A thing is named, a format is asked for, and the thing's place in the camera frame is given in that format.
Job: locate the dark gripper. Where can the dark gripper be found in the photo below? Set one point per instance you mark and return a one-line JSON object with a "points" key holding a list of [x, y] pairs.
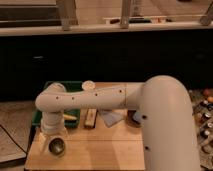
{"points": [[57, 146]]}

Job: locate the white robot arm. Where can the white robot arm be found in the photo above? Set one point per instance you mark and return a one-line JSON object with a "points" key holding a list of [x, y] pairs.
{"points": [[168, 126]]}

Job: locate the yellow toy banana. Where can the yellow toy banana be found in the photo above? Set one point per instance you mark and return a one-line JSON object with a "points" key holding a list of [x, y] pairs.
{"points": [[69, 117]]}

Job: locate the wooden block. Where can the wooden block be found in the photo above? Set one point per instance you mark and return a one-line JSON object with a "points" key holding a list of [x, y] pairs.
{"points": [[90, 119]]}

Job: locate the green plastic tray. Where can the green plastic tray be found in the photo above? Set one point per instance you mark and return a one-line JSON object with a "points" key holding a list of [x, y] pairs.
{"points": [[71, 86]]}

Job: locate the light blue cloth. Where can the light blue cloth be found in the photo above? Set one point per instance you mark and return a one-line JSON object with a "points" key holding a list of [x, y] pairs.
{"points": [[110, 118]]}

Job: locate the dark brown bowl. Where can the dark brown bowl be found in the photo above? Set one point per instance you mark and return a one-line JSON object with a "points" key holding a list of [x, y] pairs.
{"points": [[131, 121]]}

